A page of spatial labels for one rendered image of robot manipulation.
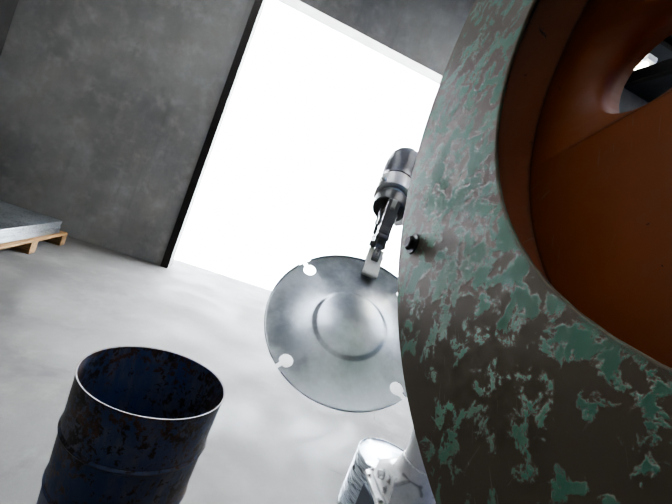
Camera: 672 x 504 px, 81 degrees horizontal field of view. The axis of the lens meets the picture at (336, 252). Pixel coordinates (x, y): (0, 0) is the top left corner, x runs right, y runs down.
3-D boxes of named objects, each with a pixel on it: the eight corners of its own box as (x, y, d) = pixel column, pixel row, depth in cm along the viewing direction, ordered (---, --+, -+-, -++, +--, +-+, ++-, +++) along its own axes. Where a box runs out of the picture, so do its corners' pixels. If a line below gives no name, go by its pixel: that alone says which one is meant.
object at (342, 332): (232, 294, 66) (232, 291, 65) (363, 238, 81) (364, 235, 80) (328, 454, 54) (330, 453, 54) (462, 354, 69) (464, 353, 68)
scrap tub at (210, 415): (61, 463, 136) (106, 334, 133) (184, 485, 146) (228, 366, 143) (-19, 577, 95) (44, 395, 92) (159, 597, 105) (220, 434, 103)
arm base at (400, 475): (353, 466, 116) (371, 423, 116) (405, 473, 123) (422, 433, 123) (387, 529, 96) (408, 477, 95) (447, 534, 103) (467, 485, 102)
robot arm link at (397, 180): (384, 165, 90) (379, 178, 86) (435, 184, 90) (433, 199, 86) (368, 204, 99) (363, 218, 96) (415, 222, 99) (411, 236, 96)
